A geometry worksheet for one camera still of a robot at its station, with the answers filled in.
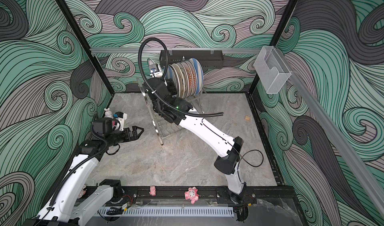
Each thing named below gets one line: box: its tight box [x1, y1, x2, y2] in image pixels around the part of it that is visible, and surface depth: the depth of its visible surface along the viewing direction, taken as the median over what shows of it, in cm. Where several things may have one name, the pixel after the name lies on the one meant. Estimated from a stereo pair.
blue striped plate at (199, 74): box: [189, 58, 204, 96], surface depth 76 cm
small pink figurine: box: [149, 185, 156, 197], surface depth 74 cm
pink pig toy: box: [184, 186, 200, 204], surface depth 73 cm
